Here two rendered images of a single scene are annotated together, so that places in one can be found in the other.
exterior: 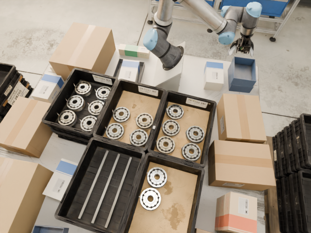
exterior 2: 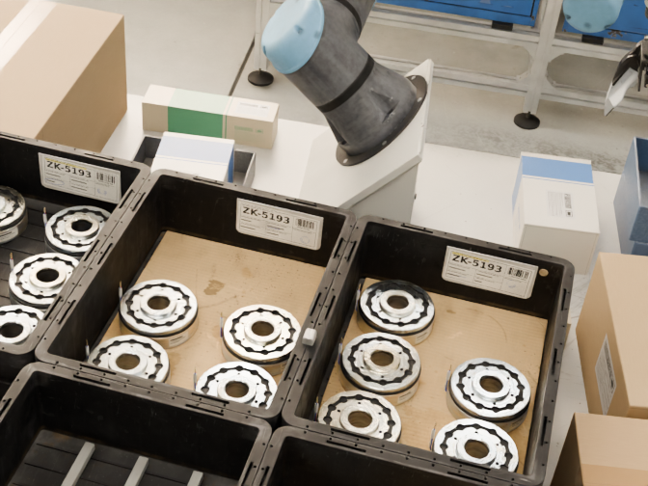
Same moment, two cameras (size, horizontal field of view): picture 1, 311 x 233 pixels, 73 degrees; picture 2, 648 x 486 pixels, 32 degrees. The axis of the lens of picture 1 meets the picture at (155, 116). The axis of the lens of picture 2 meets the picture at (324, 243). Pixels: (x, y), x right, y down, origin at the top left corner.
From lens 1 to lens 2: 51 cm
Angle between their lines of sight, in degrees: 22
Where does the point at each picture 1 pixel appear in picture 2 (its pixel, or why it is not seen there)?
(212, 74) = (550, 199)
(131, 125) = (200, 356)
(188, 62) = (442, 170)
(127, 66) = (184, 157)
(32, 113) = not seen: outside the picture
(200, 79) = (497, 230)
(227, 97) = (620, 267)
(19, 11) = not seen: outside the picture
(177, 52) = (399, 91)
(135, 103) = (219, 279)
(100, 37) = (74, 39)
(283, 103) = not seen: outside the picture
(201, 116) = (512, 336)
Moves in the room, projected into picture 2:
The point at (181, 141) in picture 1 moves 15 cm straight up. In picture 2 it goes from (427, 420) to (445, 336)
